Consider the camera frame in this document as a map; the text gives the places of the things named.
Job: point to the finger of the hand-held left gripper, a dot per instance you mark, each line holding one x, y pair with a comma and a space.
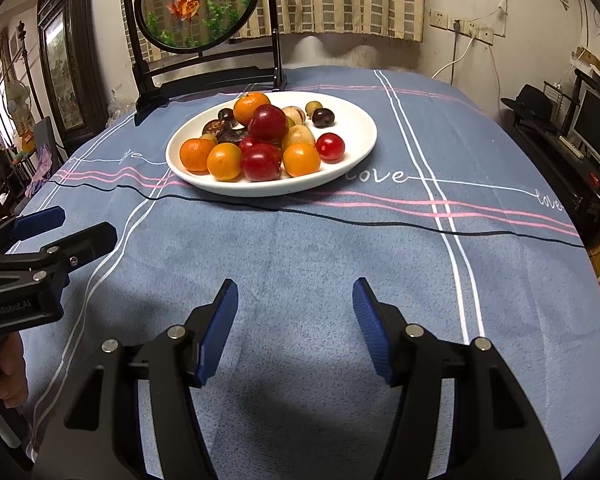
87, 240
37, 222

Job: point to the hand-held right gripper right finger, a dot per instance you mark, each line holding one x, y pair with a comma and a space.
375, 330

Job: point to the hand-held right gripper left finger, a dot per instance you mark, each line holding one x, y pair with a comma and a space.
215, 330

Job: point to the red plum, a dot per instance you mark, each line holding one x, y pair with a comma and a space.
246, 144
268, 122
260, 161

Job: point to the dark wrinkled fruit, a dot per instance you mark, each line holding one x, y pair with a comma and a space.
232, 136

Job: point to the small dark round fruit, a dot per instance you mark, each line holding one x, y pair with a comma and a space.
225, 114

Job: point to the small red cherry tomato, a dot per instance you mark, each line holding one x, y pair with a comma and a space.
330, 146

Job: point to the white round plate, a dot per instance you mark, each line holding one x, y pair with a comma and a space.
355, 135

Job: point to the dark purple plum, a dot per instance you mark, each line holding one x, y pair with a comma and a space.
323, 117

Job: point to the small yellow-green fruit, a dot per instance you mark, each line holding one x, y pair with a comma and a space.
313, 107

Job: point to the person's left hand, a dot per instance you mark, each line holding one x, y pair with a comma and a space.
12, 385

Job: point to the purple cloth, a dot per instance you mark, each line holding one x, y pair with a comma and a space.
40, 170

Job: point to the blue striped tablecloth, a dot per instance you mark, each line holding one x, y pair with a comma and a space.
330, 260

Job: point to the white standing fan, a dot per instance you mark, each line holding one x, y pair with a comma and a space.
17, 97

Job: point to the dark wood framed painting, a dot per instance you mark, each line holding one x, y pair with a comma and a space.
62, 80

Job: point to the round goldfish screen black stand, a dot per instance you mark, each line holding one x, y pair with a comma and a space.
195, 5

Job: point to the black hat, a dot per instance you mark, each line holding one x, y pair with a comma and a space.
530, 100

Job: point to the computer monitor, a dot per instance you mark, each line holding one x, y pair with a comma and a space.
597, 125

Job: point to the beige checked curtain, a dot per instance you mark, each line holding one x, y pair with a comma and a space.
350, 0

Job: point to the white wall socket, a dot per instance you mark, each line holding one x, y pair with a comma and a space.
439, 18

